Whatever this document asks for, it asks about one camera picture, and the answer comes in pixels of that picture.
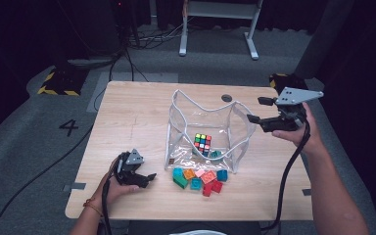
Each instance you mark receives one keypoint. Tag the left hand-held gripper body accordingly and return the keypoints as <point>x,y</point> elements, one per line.
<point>127,169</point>

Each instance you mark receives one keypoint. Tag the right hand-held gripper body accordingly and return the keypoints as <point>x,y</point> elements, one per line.
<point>293,96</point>

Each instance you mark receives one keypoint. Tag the cyan toy block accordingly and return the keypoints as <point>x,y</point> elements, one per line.
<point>177,172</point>

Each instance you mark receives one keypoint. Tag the green toy block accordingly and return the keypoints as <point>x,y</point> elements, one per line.
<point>180,182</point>

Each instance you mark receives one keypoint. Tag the orange toy block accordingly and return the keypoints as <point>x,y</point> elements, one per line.
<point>189,174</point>

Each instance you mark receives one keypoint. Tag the teal toy block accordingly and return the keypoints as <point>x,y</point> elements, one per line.
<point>196,184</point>

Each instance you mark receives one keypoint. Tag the pale pink toy block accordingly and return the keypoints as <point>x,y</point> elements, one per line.
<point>200,173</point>

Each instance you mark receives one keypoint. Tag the light turquoise toy block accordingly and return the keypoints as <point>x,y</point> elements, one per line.
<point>215,154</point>

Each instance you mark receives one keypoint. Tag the multicoloured puzzle cube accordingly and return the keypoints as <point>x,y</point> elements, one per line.
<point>202,143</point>

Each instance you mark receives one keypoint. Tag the transparent bag with white trim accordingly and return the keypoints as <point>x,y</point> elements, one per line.
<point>182,130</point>

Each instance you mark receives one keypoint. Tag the red toy block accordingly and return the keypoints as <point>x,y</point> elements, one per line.
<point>207,190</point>
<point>217,186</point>

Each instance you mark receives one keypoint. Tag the salmon toy block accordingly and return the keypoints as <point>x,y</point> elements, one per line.
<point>209,177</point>

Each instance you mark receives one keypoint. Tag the blue toy block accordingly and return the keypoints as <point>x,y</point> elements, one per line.
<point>222,175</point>

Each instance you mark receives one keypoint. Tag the person's left hand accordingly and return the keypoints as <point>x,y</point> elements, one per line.
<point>117,191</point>

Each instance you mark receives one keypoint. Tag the person's right hand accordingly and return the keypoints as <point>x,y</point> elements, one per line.
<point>293,137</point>

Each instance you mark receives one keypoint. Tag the black yellow striped base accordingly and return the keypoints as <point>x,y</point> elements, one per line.
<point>63,81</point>
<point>282,81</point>

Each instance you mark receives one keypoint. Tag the grey round table grommet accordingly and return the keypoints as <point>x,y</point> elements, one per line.
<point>226,98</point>

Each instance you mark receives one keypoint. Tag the grey tape piece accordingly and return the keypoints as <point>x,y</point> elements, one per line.
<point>306,192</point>
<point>75,186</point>

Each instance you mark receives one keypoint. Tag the grey pillar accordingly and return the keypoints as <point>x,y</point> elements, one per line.
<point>323,39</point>

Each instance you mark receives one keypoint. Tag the grey flat stand base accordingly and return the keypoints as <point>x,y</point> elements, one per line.
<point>89,62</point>

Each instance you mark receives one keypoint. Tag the white metal stand frame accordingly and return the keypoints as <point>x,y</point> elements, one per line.
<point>220,9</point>

